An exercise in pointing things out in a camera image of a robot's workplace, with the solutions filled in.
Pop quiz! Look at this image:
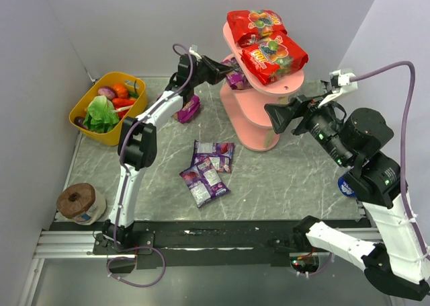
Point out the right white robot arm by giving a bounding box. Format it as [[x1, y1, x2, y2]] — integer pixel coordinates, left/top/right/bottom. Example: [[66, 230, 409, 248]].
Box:
[[265, 95, 429, 301]]

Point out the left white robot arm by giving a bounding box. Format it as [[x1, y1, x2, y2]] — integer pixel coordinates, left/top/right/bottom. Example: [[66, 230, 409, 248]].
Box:
[[102, 54, 233, 252]]

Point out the purple cable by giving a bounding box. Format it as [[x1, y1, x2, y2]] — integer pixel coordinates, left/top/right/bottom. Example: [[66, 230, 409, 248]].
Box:
[[307, 61, 430, 280], [106, 43, 199, 289]]

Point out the red candy bag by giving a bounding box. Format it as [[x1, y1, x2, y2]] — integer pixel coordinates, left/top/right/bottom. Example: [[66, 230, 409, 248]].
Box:
[[241, 32, 308, 85], [226, 9, 288, 47]]

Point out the toy dark eggplant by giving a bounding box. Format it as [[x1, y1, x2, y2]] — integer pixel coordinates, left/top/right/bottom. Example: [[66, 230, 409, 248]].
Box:
[[73, 116, 88, 130]]

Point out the yellow plastic basket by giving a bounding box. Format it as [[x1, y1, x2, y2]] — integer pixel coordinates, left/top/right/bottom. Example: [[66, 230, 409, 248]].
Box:
[[69, 72, 147, 146]]

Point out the toy orange pumpkin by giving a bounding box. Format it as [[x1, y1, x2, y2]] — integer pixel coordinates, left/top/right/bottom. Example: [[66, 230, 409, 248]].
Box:
[[112, 83, 129, 99]]

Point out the white toilet paper roll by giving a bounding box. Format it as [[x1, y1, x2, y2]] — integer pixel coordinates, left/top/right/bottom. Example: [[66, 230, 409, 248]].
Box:
[[337, 175, 357, 199]]

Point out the small purple packet lower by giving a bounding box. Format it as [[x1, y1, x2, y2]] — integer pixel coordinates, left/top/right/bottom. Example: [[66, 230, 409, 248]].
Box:
[[180, 169, 230, 208]]

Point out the toy red carrot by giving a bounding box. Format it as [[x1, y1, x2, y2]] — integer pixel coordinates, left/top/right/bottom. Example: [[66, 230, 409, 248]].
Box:
[[112, 98, 136, 109]]

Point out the pink three-tier shelf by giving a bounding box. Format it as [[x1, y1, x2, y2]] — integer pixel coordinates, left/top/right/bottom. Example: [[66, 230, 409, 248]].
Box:
[[220, 24, 304, 151]]

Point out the small purple packet upper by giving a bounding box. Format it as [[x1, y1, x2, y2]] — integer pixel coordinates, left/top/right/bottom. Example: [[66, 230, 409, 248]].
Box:
[[190, 140, 235, 173]]

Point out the small purple packet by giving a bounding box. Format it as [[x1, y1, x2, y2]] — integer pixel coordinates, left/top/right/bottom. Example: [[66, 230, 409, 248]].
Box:
[[180, 169, 230, 208], [190, 140, 235, 173]]

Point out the purple candy bag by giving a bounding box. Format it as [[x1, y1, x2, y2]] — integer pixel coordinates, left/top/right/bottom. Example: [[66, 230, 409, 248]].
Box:
[[221, 56, 252, 90], [174, 95, 201, 124]]

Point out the toy green lettuce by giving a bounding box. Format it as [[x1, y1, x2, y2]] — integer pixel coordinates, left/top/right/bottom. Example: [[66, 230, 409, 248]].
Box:
[[83, 95, 120, 133]]

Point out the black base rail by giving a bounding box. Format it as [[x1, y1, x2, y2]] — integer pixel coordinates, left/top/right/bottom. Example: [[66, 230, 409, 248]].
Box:
[[93, 220, 312, 270]]

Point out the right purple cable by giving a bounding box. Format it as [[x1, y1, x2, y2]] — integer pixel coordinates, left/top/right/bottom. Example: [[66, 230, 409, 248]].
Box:
[[307, 61, 430, 280]]

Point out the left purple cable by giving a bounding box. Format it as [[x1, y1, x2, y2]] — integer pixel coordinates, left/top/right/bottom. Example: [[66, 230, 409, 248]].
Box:
[[106, 43, 199, 289]]

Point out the toy purple onion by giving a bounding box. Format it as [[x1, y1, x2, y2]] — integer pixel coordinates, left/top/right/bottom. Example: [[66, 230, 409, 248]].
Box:
[[97, 86, 116, 100]]

